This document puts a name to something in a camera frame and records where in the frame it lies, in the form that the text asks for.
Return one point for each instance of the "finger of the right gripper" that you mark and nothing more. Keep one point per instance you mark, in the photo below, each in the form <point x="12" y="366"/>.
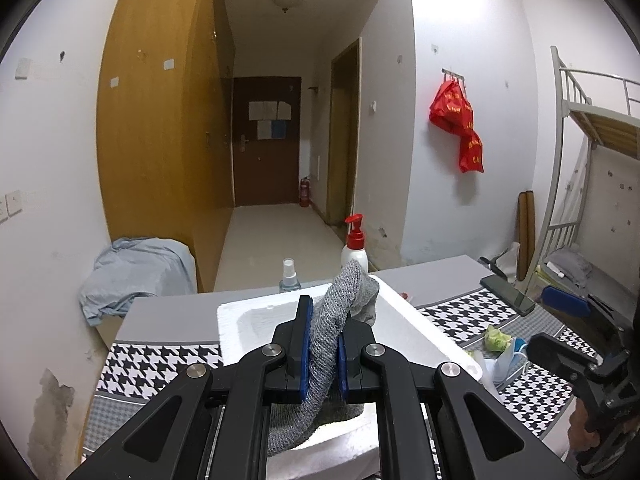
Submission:
<point x="563" y="361"/>
<point x="565" y="302"/>

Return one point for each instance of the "red fire extinguisher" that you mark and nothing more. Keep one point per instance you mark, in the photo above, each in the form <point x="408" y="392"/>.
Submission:
<point x="304" y="192"/>

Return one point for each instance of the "clear spray bottle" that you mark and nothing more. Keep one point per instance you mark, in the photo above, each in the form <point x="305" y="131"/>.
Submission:
<point x="289" y="280"/>

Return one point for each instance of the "grey knitted sock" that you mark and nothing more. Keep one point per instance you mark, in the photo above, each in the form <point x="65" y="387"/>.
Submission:
<point x="352" y="294"/>

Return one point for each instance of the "wall switch pair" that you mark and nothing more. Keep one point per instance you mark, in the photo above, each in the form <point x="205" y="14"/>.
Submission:
<point x="10" y="205"/>

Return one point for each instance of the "wooden boards leaning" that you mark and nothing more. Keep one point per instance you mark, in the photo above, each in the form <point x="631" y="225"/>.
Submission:
<point x="525" y="224"/>

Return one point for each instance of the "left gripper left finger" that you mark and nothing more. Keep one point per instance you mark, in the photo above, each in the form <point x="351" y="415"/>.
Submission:
<point x="287" y="377"/>

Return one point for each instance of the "black smartphone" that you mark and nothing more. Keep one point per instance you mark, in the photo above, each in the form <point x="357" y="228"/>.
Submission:
<point x="507" y="293"/>

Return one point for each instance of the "houndstooth table mat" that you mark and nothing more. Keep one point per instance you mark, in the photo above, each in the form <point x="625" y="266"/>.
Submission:
<point x="433" y="420"/>

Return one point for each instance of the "person's right hand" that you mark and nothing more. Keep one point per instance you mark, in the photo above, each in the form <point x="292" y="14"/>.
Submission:
<point x="581" y="440"/>

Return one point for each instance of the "green crumpled soft item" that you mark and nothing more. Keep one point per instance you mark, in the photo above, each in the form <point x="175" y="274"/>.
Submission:
<point x="495" y="340"/>

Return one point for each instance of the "white face mask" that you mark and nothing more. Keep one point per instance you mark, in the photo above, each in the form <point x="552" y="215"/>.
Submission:
<point x="497" y="371"/>

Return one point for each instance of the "ceiling lamp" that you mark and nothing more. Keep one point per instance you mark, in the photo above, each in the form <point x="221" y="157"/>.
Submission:
<point x="286" y="5"/>

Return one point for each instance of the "metal bunk bed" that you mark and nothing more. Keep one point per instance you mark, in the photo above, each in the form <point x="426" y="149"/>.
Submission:
<point x="588" y="240"/>

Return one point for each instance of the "dark brown entrance door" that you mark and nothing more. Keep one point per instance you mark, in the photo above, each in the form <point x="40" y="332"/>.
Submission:
<point x="266" y="139"/>

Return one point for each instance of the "red hanging bag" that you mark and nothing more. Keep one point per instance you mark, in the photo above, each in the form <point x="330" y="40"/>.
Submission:
<point x="452" y="112"/>

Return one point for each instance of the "wall hook rack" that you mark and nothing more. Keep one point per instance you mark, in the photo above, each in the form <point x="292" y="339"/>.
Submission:
<point x="453" y="75"/>

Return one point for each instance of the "side room door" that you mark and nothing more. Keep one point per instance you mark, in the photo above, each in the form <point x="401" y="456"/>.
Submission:
<point x="343" y="133"/>

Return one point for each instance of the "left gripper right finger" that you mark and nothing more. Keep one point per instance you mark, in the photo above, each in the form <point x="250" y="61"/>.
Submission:
<point x="355" y="381"/>

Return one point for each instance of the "white lotion pump bottle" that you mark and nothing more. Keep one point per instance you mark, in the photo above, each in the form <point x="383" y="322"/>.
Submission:
<point x="355" y="246"/>

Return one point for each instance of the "light blue cloth pile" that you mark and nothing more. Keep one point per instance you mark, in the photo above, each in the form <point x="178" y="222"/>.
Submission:
<point x="136" y="267"/>

